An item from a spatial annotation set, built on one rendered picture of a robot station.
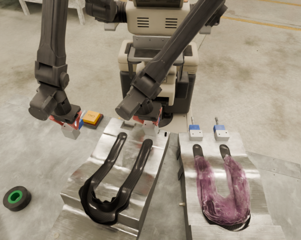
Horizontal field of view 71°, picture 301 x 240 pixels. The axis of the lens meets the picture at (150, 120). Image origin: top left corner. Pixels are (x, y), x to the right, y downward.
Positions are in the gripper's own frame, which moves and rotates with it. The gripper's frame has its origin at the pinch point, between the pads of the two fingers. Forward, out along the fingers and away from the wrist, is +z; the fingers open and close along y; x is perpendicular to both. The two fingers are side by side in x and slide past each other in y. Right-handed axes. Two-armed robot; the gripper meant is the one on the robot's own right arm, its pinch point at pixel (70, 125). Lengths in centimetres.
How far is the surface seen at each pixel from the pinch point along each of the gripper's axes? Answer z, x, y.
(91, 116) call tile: 11.6, 15.1, -2.1
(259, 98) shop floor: 98, 158, 105
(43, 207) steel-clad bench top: 14.5, -26.6, 1.0
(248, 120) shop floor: 97, 121, 94
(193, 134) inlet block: 7.0, 16.1, 45.4
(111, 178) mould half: 3.4, -13.2, 22.8
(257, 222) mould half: 7, -11, 70
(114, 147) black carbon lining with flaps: 6.9, 0.0, 17.4
